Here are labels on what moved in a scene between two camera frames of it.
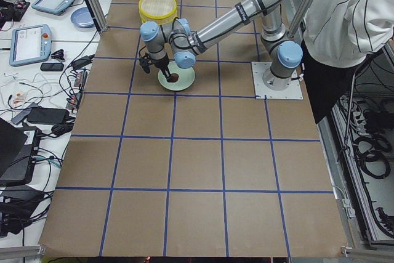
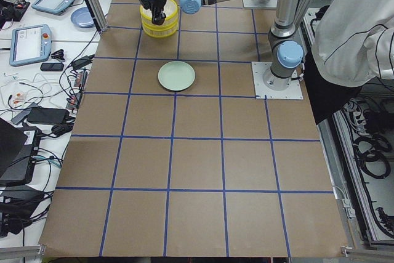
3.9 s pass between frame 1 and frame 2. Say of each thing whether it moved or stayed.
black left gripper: moved
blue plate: stayed
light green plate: stayed
